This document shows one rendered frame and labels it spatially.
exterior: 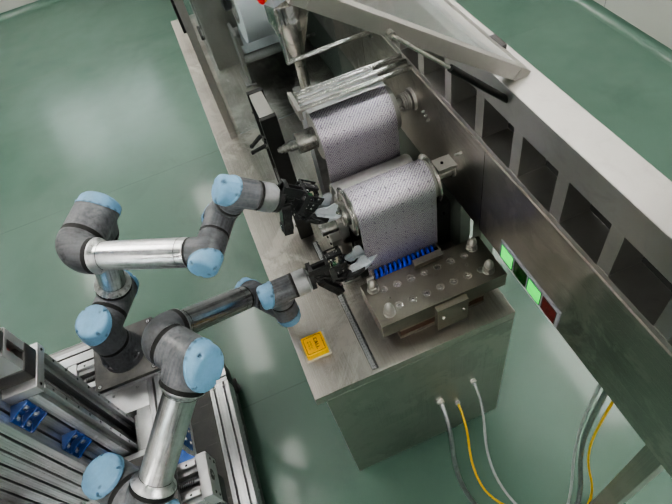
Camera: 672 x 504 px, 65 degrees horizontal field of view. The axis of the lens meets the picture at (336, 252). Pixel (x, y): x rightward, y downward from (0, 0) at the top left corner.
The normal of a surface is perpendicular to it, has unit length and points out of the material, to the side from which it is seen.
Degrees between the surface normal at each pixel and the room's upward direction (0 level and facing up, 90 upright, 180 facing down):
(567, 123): 0
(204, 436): 0
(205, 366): 85
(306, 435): 0
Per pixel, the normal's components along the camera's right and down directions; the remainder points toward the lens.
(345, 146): 0.36, 0.73
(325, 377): -0.16, -0.60
